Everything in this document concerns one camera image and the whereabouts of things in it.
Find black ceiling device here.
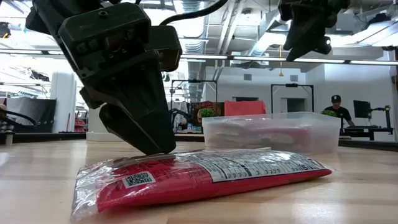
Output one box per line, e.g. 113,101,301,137
0,21,11,39

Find red cloth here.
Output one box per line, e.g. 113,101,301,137
223,100,267,117

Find red popcorn bag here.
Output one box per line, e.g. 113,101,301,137
70,148,333,222

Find silver ventilation duct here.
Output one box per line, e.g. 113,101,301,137
182,0,208,103

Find black monitor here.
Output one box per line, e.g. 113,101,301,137
353,100,373,119

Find clear plastic container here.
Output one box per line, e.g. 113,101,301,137
201,111,342,156

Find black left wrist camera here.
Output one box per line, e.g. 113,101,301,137
148,25,183,73

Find black cloth screen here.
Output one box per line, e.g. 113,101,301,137
6,98,57,134

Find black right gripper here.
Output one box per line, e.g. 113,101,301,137
278,0,351,62

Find white column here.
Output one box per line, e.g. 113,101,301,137
50,71,77,134

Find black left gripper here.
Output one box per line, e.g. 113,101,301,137
58,2,177,151

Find black desk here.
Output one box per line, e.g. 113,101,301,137
347,125,395,141

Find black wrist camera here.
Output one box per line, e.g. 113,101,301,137
148,25,183,73
312,34,333,56

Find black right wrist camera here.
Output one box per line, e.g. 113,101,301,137
312,34,333,56

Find hanging yellow pendant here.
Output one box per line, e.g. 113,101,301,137
278,45,285,77

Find dark patterned box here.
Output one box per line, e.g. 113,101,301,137
190,101,225,126

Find person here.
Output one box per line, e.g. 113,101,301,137
323,95,356,128

